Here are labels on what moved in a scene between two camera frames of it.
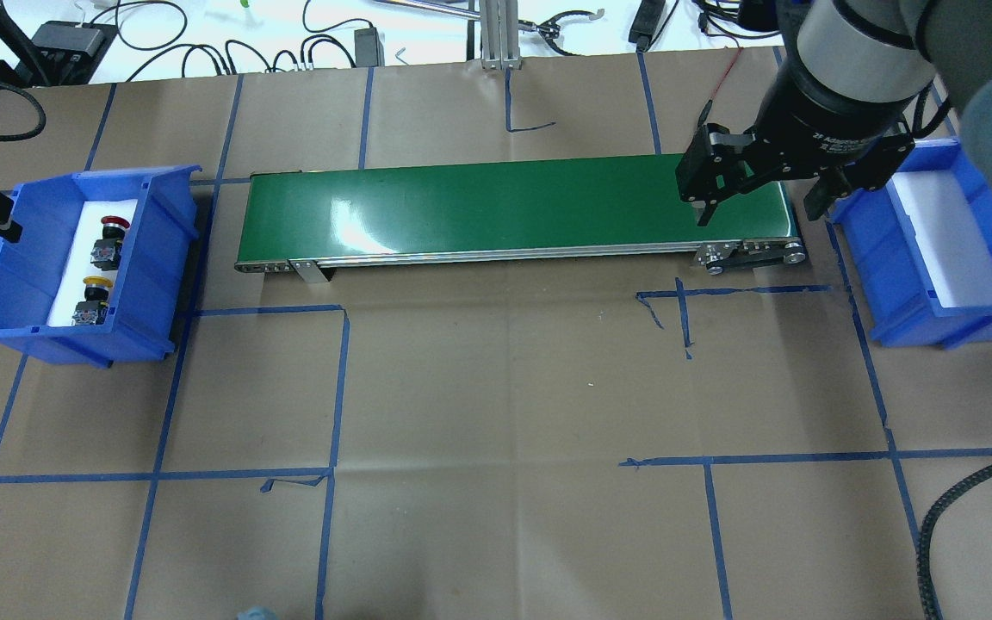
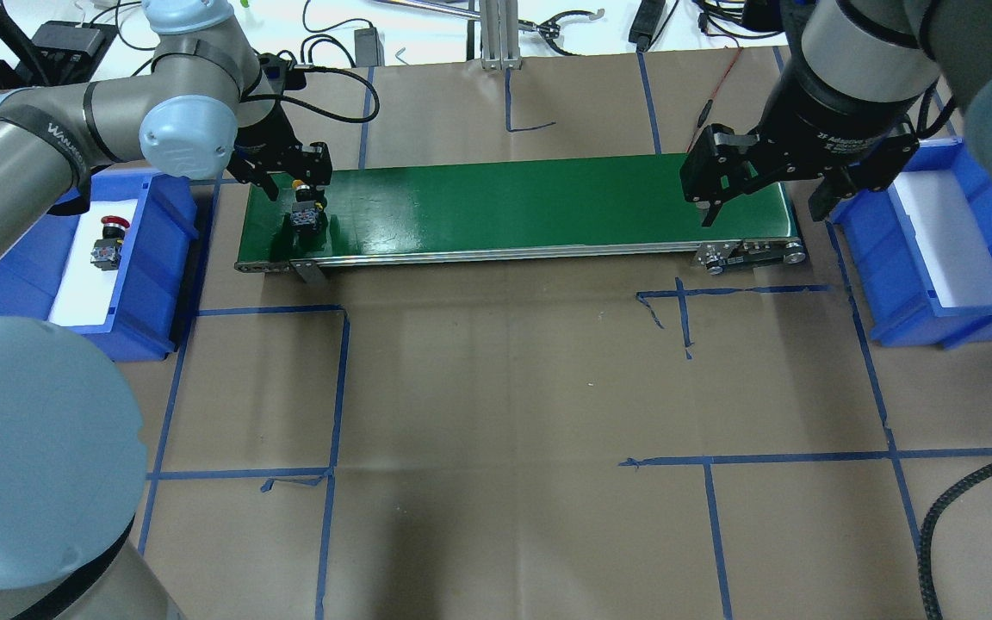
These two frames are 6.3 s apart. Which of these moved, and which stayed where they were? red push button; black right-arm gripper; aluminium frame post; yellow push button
Moved: yellow push button
Stayed: red push button; aluminium frame post; black right-arm gripper
